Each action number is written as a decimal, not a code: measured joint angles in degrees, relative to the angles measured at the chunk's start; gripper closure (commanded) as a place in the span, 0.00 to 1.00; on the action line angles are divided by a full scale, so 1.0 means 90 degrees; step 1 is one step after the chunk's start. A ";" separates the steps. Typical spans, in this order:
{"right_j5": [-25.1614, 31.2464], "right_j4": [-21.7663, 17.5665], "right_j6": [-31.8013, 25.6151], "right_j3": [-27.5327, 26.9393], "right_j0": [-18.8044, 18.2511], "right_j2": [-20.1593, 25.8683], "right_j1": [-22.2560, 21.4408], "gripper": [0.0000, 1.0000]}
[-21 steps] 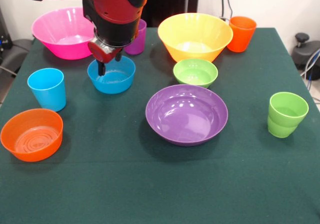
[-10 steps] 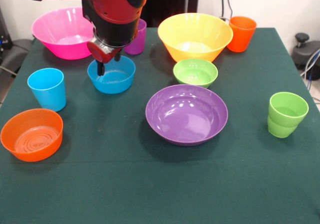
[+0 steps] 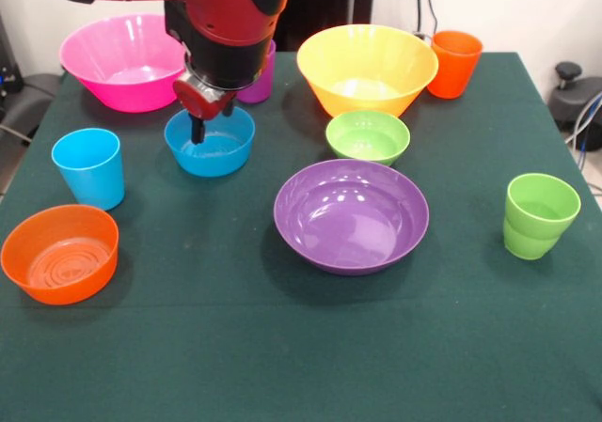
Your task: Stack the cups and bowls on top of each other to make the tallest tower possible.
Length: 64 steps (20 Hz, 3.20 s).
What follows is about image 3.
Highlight blue and white cables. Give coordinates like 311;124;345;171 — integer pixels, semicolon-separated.
563;90;602;169

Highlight blue plastic cup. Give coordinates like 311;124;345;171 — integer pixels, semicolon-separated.
51;128;126;211

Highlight orange plastic cup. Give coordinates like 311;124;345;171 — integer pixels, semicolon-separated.
426;30;484;100

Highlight green plastic bowl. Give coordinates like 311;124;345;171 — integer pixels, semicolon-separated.
325;109;411;167

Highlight dark equipment box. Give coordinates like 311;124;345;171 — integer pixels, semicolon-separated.
0;12;24;100

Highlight pink plastic bowl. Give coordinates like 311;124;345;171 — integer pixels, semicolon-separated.
58;13;187;114

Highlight orange plastic bowl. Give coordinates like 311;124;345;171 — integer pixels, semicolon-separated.
0;204;120;306

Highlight purple plastic bowl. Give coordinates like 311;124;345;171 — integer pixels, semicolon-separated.
273;159;431;277

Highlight blue plastic bowl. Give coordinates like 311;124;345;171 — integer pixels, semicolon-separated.
164;102;256;179

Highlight grey chair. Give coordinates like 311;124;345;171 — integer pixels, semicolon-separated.
0;71;62;146

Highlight dark green tablecloth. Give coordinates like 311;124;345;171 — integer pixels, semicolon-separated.
0;50;602;422

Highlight yellow plastic bowl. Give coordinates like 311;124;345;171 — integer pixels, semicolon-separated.
296;23;440;119

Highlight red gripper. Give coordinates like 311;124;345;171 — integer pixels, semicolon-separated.
172;79;236;146

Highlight purple plastic cup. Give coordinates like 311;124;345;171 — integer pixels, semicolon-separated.
234;39;277;104

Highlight green plastic cup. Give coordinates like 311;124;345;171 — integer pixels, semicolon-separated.
502;173;582;260

